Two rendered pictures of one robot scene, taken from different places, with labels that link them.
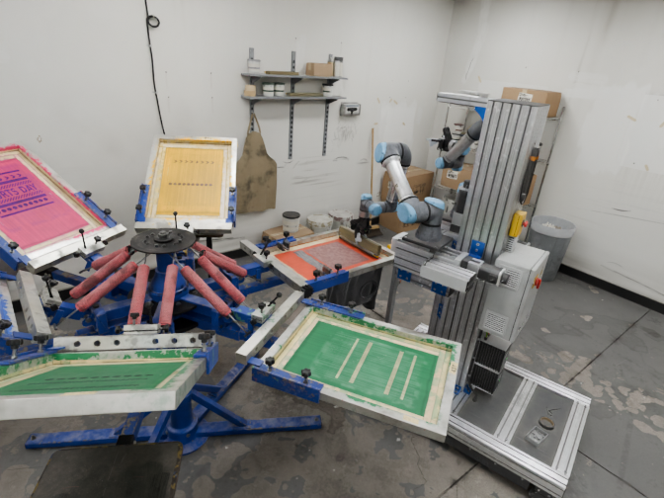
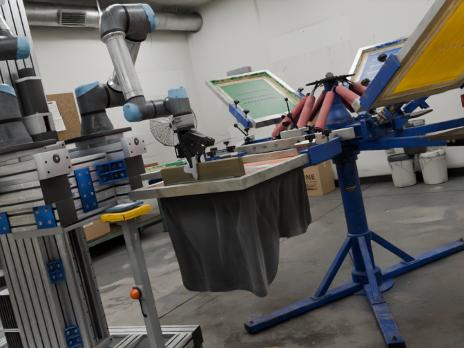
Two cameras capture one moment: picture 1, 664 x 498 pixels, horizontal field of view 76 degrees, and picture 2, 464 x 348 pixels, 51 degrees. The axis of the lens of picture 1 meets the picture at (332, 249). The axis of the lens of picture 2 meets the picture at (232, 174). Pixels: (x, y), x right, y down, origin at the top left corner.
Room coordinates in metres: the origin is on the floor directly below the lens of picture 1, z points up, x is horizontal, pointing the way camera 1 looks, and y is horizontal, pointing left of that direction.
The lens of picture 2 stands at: (4.59, -0.42, 1.18)
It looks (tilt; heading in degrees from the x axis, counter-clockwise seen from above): 6 degrees down; 169
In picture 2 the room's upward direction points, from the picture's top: 12 degrees counter-clockwise
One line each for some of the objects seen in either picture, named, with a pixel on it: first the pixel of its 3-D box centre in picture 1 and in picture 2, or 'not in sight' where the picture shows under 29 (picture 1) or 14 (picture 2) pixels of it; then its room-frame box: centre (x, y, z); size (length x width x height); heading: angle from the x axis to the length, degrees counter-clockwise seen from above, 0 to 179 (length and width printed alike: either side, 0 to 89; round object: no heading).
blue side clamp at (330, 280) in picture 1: (326, 281); not in sight; (2.18, 0.02, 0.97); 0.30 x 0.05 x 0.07; 131
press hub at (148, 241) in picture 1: (174, 345); (349, 181); (1.85, 0.81, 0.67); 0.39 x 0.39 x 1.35
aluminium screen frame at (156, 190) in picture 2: (329, 254); (240, 169); (2.54, 0.02, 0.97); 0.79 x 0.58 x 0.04; 131
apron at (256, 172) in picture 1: (254, 164); not in sight; (4.38, 0.88, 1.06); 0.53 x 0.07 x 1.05; 131
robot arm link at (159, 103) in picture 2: (375, 207); (163, 107); (2.62, -0.26, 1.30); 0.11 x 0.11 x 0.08; 26
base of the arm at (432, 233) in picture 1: (429, 229); (95, 122); (2.29, -0.55, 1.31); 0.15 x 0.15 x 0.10
